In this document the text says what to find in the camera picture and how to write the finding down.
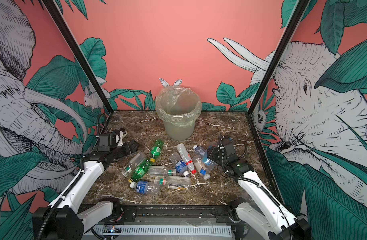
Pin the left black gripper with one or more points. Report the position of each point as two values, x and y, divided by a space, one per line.
128 150

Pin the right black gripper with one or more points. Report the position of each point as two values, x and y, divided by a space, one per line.
214 151

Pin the clear bottle white cap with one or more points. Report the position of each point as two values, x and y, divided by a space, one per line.
207 163

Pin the clear crushed bottle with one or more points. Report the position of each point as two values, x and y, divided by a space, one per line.
133 163

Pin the green soda bottle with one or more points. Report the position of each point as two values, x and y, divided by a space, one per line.
156 149
141 170

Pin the clear bottle green red label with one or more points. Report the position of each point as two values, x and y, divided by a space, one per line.
173 182

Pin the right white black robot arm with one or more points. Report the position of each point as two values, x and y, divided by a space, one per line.
273 221

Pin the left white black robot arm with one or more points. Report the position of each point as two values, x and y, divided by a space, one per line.
61 219

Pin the grey mesh waste bin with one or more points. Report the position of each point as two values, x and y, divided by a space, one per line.
178 118

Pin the clear plastic bin liner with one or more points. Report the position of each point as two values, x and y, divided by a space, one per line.
178 105

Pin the small blue label bottle front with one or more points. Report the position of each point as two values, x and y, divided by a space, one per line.
145 187

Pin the white bottle red label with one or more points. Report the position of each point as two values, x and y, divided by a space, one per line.
186 158

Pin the blue label bottle white cap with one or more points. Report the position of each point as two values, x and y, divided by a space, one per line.
179 165

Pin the clear bottle green cap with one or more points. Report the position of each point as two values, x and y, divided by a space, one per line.
161 171

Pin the upright green soda bottle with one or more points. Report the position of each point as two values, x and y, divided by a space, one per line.
156 149

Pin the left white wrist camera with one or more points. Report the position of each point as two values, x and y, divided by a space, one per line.
120 134

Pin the black front rail frame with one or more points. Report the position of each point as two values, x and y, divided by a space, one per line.
175 215

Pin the white slotted cable duct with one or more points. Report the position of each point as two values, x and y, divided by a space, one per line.
150 230

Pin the left black frame post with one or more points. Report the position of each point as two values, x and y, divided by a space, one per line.
64 29

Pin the black frame post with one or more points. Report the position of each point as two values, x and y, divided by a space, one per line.
291 26
64 29

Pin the right black frame post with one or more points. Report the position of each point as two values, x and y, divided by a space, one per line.
291 26

